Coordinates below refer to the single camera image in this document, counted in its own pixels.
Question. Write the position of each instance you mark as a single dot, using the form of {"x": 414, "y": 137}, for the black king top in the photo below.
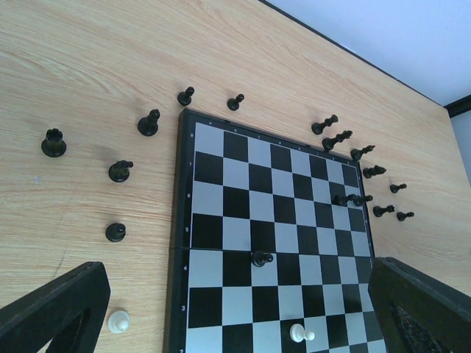
{"x": 329, "y": 143}

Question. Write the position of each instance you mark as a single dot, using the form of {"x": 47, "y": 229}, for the black pawn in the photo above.
{"x": 185, "y": 97}
{"x": 115, "y": 232}
{"x": 361, "y": 200}
{"x": 396, "y": 188}
{"x": 401, "y": 216}
{"x": 234, "y": 103}
{"x": 260, "y": 259}

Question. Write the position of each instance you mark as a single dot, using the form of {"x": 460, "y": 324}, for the black bishop left side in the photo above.
{"x": 148, "y": 125}

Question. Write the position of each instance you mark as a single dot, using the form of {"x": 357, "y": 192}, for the black and silver chessboard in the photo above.
{"x": 239, "y": 190}

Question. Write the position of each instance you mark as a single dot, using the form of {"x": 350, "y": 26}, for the white pawn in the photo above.
{"x": 118, "y": 322}
{"x": 298, "y": 333}

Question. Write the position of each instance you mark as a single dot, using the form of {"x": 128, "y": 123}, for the black bishop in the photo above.
{"x": 148, "y": 125}
{"x": 357, "y": 154}

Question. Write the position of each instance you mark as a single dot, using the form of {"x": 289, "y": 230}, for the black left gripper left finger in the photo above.
{"x": 65, "y": 315}

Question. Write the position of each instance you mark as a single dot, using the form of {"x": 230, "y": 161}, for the black queen top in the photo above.
{"x": 318, "y": 127}

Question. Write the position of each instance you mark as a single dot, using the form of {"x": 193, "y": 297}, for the black rook right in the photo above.
{"x": 379, "y": 211}

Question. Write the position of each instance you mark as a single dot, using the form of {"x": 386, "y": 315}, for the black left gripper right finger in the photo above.
{"x": 417, "y": 313}

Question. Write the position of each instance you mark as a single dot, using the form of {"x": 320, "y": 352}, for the black rook far left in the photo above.
{"x": 53, "y": 145}

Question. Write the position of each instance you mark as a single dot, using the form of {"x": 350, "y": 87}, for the black rook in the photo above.
{"x": 379, "y": 211}
{"x": 53, "y": 145}

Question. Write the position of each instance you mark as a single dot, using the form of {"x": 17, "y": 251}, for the black bishop top right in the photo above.
{"x": 357, "y": 154}

